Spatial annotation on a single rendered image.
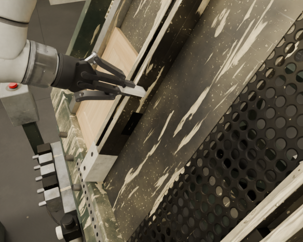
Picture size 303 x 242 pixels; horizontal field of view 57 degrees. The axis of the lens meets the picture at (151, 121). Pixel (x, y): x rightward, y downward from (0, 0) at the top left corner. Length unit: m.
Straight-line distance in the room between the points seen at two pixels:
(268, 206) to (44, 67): 0.46
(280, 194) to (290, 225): 0.04
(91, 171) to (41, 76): 0.42
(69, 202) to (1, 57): 0.70
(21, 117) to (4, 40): 0.90
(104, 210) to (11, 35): 0.57
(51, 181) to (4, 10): 0.76
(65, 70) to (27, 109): 0.82
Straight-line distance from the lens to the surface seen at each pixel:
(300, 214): 0.43
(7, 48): 0.57
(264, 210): 0.45
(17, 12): 0.56
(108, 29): 1.07
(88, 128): 1.09
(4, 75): 0.59
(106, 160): 0.90
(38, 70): 0.60
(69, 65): 0.62
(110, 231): 0.88
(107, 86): 0.69
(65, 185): 1.18
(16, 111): 1.42
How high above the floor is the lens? 1.69
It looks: 43 degrees down
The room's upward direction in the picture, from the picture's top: straight up
